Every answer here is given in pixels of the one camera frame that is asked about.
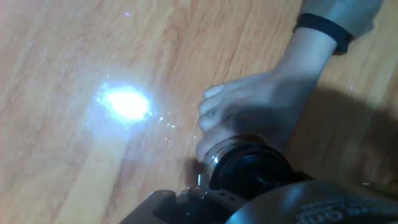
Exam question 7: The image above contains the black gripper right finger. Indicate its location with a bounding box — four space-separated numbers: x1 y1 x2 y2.
360 181 398 200

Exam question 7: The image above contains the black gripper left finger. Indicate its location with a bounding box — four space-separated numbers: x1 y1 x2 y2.
119 174 248 224

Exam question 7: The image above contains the small clear glass jar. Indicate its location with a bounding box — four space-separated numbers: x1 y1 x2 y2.
201 135 268 181

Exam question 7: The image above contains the right forearm brown sleeve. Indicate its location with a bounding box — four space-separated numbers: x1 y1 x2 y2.
276 0 385 78

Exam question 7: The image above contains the person's right hand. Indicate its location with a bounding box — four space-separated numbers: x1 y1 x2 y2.
195 63 323 162

